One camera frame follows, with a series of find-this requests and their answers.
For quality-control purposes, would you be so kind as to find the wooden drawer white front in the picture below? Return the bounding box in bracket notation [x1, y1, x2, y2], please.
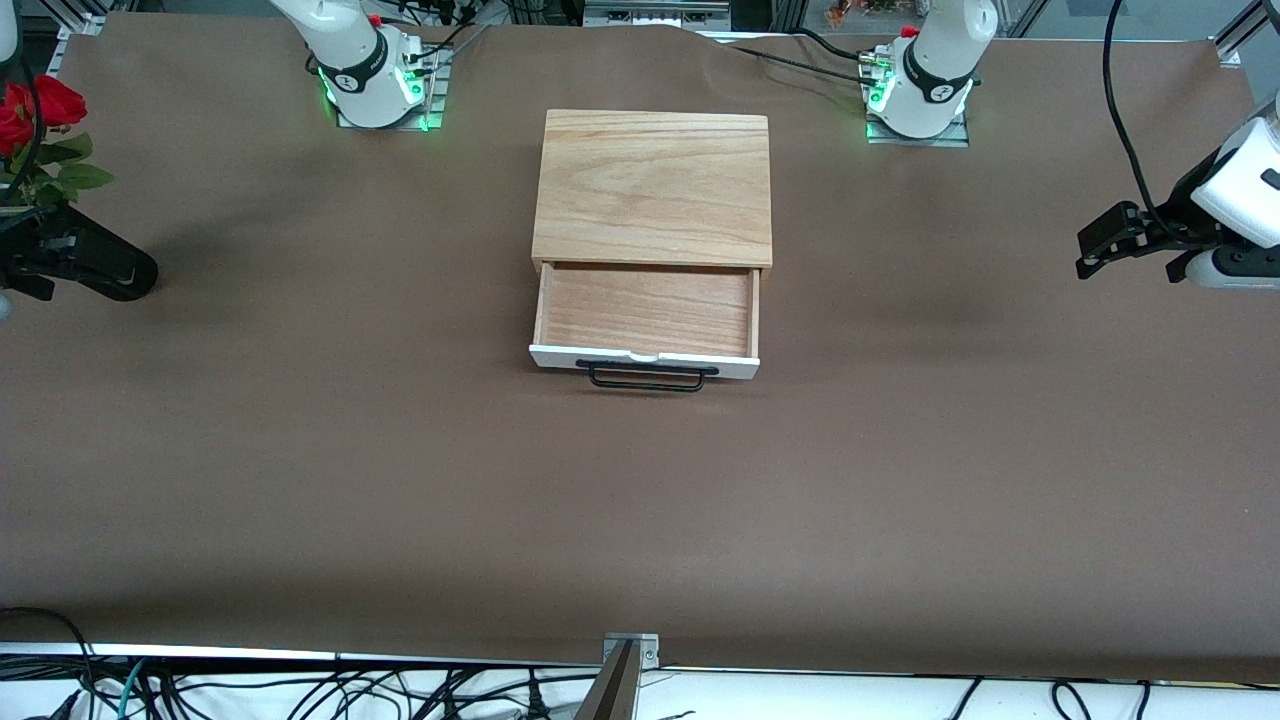
[528, 262, 762, 393]

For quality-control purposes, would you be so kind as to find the light wooden drawer cabinet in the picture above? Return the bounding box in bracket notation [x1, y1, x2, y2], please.
[531, 109, 773, 277]

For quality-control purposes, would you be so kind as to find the black cylindrical vase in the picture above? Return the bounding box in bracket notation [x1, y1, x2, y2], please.
[0, 200, 159, 303]

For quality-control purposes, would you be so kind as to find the red rose bouquet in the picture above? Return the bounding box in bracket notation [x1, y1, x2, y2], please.
[0, 75, 116, 213]

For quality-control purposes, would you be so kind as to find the brown table cover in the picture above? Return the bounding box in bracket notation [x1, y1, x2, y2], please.
[0, 12, 1280, 684]

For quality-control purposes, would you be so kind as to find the silver metal box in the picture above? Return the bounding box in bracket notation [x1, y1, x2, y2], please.
[583, 0, 733, 31]

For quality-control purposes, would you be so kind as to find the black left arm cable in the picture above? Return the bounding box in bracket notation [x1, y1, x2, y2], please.
[1102, 0, 1177, 241]

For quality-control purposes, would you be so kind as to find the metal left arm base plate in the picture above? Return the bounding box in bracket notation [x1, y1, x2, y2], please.
[865, 108, 971, 149]

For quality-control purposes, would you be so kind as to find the aluminium frame profile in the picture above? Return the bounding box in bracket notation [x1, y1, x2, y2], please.
[1213, 0, 1280, 69]
[0, 0, 113, 46]

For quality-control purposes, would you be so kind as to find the black base cable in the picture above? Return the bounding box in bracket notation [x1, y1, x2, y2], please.
[405, 18, 491, 76]
[735, 45, 881, 86]
[790, 28, 891, 67]

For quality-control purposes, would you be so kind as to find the black looped floor cable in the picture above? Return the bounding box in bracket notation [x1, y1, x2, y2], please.
[0, 605, 98, 720]

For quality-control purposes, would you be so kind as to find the silver table edge rail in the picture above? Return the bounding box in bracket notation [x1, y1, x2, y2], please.
[0, 642, 606, 669]

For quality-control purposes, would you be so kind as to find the teal cable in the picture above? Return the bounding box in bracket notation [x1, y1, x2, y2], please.
[116, 658, 151, 720]

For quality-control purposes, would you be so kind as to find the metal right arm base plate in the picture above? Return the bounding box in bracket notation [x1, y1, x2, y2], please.
[335, 45, 451, 133]

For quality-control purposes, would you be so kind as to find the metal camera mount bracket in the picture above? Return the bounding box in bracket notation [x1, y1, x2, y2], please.
[570, 632, 662, 720]

